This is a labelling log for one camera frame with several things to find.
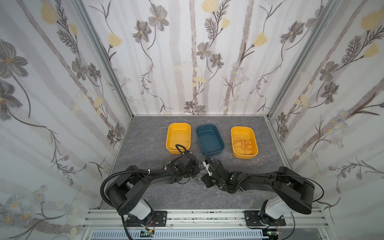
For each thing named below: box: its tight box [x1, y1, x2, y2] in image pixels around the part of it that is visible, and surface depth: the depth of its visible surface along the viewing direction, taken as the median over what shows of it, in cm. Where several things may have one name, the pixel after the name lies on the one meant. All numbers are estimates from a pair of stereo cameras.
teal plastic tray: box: [196, 124, 225, 156], surface depth 109 cm
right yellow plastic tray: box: [230, 126, 259, 160], surface depth 104 cm
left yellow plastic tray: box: [165, 122, 191, 155], surface depth 109 cm
